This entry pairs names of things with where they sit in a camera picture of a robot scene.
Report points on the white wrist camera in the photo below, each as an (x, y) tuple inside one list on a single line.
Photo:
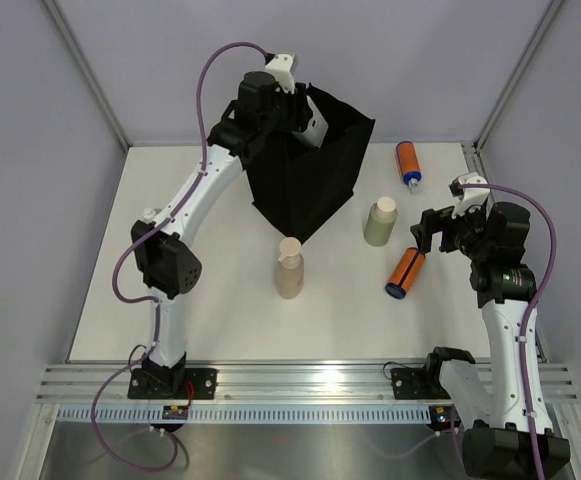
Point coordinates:
[(282, 66), (471, 191)]

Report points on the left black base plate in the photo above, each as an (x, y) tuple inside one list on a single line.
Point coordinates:
[(195, 383)]

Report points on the white slotted cable duct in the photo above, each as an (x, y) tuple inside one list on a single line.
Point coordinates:
[(255, 414)]

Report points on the left aluminium corner post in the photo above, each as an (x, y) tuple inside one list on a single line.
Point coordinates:
[(72, 45)]

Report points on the green bottle white cap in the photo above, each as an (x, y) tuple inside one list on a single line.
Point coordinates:
[(380, 222)]

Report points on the orange tube front right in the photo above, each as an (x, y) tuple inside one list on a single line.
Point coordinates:
[(405, 273)]

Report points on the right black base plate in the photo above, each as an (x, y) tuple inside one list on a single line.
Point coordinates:
[(416, 384)]

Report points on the black canvas bag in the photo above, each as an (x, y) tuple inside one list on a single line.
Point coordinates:
[(297, 188)]

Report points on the amber liquid clear bottle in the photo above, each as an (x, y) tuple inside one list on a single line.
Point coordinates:
[(149, 214)]

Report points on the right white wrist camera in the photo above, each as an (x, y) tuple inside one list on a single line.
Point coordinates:
[(471, 191)]

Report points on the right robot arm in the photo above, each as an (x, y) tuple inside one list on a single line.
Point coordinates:
[(508, 431)]

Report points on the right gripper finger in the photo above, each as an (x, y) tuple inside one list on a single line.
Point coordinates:
[(451, 236), (430, 224)]

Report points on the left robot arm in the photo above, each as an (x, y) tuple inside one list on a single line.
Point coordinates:
[(169, 268)]

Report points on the right side aluminium rail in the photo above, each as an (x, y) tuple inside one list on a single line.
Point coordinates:
[(473, 159)]

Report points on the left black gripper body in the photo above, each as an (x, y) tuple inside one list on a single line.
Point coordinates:
[(279, 116)]

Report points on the orange tube near bag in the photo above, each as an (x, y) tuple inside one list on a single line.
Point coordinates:
[(408, 165)]

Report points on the right aluminium corner post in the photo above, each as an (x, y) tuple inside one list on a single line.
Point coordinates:
[(530, 51)]

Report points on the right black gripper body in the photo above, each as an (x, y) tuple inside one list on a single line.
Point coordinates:
[(471, 238)]

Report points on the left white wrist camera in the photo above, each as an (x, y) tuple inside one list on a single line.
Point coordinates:
[(282, 66)]

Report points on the beige pump bottle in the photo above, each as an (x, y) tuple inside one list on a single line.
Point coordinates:
[(290, 268)]

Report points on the aluminium corner post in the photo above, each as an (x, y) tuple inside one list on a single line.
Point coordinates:
[(72, 45), (530, 51)]

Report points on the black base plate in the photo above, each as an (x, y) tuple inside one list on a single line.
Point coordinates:
[(195, 383), (416, 384)]

